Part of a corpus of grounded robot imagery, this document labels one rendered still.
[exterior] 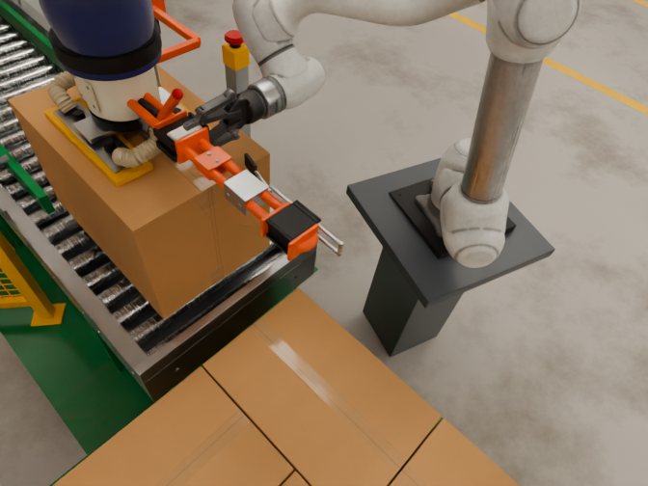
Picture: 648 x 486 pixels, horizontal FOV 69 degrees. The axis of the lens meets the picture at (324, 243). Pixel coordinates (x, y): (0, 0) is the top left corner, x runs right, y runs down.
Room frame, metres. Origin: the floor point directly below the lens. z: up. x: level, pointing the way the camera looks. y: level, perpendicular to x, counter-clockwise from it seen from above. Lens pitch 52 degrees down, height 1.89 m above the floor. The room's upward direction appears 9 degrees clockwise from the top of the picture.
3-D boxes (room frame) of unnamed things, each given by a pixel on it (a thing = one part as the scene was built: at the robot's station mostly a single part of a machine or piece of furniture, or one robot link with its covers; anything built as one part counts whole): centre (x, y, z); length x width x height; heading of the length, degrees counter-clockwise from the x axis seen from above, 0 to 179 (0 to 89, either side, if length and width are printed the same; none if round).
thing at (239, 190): (0.66, 0.17, 1.17); 0.07 x 0.07 x 0.04; 53
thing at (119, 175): (0.86, 0.60, 1.08); 0.34 x 0.10 x 0.05; 53
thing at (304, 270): (0.74, 0.24, 0.47); 0.70 x 0.03 x 0.15; 143
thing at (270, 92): (0.96, 0.20, 1.18); 0.09 x 0.06 x 0.09; 53
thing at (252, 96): (0.91, 0.24, 1.18); 0.09 x 0.07 x 0.08; 143
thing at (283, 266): (0.74, 0.24, 0.58); 0.70 x 0.03 x 0.06; 143
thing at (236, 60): (1.49, 0.40, 0.50); 0.07 x 0.07 x 1.00; 53
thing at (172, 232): (0.95, 0.53, 0.85); 0.60 x 0.40 x 0.40; 52
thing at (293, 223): (0.57, 0.07, 1.18); 0.08 x 0.07 x 0.05; 53
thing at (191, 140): (0.79, 0.34, 1.18); 0.10 x 0.08 x 0.06; 143
